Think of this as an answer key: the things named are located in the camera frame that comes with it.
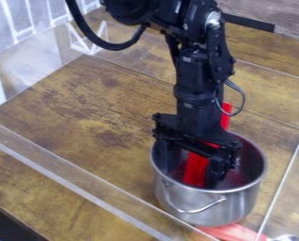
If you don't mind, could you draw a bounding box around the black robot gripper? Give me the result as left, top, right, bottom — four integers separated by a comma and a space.
152, 95, 242, 189

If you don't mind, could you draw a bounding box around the clear acrylic triangle bracket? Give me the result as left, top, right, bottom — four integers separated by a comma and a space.
65, 21, 107, 56

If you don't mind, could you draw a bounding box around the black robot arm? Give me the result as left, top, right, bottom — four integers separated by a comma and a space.
102, 0, 241, 188

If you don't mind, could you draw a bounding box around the silver metal object corner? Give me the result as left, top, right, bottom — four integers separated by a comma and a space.
266, 234, 299, 241

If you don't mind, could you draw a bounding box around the silver metal pot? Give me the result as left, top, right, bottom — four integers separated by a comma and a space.
149, 133, 266, 227

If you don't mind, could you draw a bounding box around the red plastic block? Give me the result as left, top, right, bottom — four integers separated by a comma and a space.
181, 102, 232, 187

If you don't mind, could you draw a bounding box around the clear acrylic front barrier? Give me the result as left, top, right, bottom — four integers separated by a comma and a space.
0, 124, 217, 241

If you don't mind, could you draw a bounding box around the red object under pot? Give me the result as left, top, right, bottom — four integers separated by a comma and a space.
197, 224, 266, 241

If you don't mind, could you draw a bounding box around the black cable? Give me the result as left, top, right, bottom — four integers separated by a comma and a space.
62, 0, 149, 52

